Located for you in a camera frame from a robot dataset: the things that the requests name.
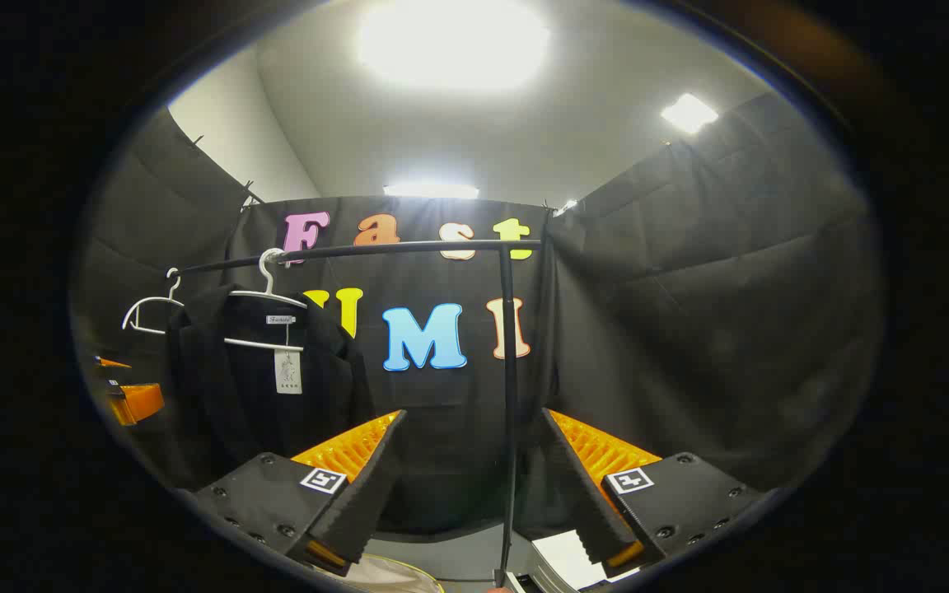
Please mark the large ceiling light panel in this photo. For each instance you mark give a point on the large ceiling light panel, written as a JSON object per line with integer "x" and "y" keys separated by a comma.
{"x": 454, "y": 41}

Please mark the black metal clothes rack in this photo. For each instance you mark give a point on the black metal clothes rack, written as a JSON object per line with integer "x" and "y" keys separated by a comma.
{"x": 510, "y": 371}

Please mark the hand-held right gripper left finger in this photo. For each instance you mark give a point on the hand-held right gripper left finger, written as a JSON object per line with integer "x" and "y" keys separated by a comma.
{"x": 367, "y": 494}

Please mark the small ceiling light panel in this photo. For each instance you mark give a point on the small ceiling light panel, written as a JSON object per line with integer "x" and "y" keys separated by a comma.
{"x": 689, "y": 113}

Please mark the beige laundry hamper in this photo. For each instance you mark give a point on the beige laundry hamper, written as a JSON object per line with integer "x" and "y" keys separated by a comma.
{"x": 392, "y": 576}

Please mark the black backdrop cloth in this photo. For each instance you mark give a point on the black backdrop cloth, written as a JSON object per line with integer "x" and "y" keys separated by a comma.
{"x": 689, "y": 329}

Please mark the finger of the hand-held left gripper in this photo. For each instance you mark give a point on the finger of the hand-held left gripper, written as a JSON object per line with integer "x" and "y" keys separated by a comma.
{"x": 112, "y": 362}
{"x": 141, "y": 402}

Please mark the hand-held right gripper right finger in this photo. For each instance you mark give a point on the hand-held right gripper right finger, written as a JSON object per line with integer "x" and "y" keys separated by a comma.
{"x": 586, "y": 511}

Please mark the black knit garment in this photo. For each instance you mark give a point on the black knit garment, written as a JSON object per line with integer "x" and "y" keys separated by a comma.
{"x": 227, "y": 395}

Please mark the white plastic clothes hanger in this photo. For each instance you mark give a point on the white plastic clothes hanger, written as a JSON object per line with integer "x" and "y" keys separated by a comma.
{"x": 171, "y": 284}
{"x": 264, "y": 268}

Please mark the long ceiling light panel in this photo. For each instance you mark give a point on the long ceiling light panel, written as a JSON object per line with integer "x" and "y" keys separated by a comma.
{"x": 431, "y": 190}

